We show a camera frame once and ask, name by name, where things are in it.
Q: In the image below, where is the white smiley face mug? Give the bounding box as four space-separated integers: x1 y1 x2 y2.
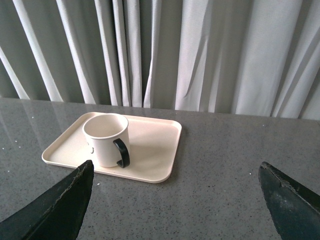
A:
82 113 131 168

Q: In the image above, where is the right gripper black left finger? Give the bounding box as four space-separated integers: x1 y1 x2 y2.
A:
0 160 94 240

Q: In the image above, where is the cream rectangular tray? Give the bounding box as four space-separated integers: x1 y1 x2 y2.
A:
41 112 182 184

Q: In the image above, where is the grey pleated curtain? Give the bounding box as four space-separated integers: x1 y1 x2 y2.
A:
0 0 320 120

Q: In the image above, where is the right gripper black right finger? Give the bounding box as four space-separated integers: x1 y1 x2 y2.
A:
258 161 320 240

